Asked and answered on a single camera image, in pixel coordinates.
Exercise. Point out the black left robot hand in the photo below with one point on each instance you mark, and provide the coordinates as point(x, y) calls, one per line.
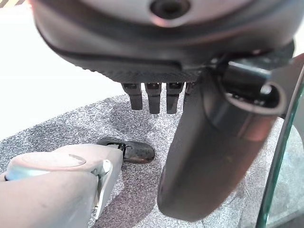
point(194, 152)

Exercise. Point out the dark robot foot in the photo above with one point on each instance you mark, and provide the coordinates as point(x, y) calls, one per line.
point(133, 149)

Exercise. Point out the grey speckled carpet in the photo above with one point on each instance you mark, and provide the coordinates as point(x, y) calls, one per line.
point(133, 133)

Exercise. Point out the glass table top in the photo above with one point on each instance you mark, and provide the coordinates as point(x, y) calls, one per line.
point(285, 154)

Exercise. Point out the silver robot leg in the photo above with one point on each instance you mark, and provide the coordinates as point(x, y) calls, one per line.
point(54, 185)

